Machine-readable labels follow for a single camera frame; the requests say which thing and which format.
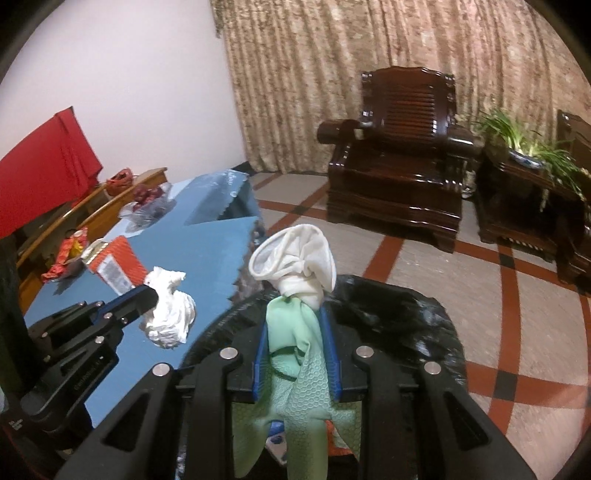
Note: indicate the glass fruit bowl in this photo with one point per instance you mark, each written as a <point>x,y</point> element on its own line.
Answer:
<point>150,213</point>

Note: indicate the white cardboard box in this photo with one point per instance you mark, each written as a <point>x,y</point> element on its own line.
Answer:
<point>276,442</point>

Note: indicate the white tube with label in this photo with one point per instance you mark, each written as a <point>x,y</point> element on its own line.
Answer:
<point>113,275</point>

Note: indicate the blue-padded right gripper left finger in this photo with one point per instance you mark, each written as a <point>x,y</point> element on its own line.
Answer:
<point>176,423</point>

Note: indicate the crumpled white tissue ball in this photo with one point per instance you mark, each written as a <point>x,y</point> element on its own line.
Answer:
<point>167,325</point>

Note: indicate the black trash bag bin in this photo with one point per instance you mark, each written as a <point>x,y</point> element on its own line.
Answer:
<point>405,324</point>

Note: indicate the wooden bench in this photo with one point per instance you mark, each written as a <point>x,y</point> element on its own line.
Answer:
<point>97,212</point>

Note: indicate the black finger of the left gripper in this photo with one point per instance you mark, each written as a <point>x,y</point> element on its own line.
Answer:
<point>78,324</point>

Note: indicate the orange foam fruit net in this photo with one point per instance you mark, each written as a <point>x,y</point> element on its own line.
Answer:
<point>121,250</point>

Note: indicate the red apples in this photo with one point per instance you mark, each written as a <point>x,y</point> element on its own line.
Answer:
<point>143,195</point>

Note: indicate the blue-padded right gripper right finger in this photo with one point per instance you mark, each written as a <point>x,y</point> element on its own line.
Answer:
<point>332,359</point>

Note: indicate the red snack wrapper dish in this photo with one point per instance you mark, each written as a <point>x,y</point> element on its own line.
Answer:
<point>68,260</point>

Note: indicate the small tissue box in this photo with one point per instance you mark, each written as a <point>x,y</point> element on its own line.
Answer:
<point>93,250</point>

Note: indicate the beige patterned curtain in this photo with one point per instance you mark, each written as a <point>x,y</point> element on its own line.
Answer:
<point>296,64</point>

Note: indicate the blue tablecloth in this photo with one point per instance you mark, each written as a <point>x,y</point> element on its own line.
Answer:
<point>207,235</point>

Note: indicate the green rubber glove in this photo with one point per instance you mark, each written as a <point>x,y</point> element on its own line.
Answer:
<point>295,392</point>

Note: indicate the red cloth cover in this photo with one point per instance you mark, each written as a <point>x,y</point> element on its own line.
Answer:
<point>51,166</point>

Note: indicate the white cloth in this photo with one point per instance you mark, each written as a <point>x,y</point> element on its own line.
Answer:
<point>298,262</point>

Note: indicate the dark wooden side table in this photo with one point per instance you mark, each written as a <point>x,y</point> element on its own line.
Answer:
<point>520,207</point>

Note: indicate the green potted plant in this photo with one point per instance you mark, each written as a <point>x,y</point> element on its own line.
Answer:
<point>507,139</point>

